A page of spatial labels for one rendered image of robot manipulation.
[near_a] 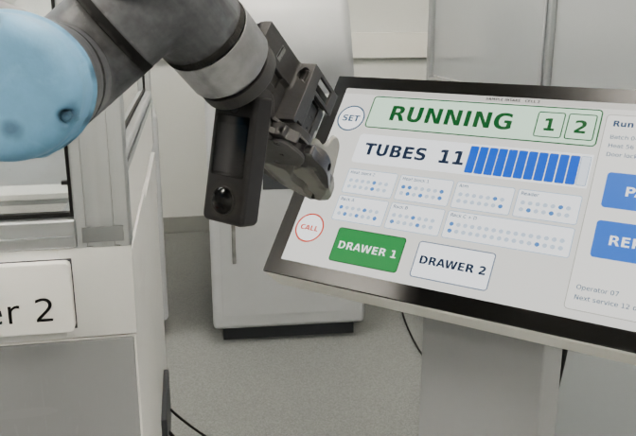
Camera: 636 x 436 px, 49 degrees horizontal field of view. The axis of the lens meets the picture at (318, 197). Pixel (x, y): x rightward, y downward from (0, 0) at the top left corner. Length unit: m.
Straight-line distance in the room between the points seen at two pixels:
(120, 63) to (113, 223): 0.60
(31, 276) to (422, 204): 0.59
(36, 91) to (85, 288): 0.78
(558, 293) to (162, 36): 0.49
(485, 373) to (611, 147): 0.32
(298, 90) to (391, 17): 3.78
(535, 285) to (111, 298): 0.64
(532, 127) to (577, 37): 1.14
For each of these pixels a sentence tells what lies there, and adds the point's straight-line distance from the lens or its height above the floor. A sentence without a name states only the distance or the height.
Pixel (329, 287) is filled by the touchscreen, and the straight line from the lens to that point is 0.88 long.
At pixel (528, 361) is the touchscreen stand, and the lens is 0.92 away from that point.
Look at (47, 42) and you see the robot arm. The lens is 0.37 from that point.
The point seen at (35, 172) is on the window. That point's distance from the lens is 1.11.
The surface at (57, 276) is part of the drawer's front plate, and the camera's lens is 1.11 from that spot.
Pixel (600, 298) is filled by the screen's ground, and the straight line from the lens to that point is 0.79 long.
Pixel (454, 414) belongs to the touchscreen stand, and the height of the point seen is 0.77.
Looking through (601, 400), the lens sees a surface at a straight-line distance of 2.03.
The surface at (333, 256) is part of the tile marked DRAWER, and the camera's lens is 0.88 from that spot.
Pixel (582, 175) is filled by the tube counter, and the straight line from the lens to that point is 0.85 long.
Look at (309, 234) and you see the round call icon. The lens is 0.91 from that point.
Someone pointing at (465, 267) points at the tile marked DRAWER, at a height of 1.00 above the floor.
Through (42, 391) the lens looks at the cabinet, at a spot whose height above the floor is 0.71.
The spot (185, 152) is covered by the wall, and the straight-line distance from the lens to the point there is 4.31.
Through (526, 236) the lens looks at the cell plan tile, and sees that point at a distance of 0.82.
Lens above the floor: 1.28
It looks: 14 degrees down
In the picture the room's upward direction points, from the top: straight up
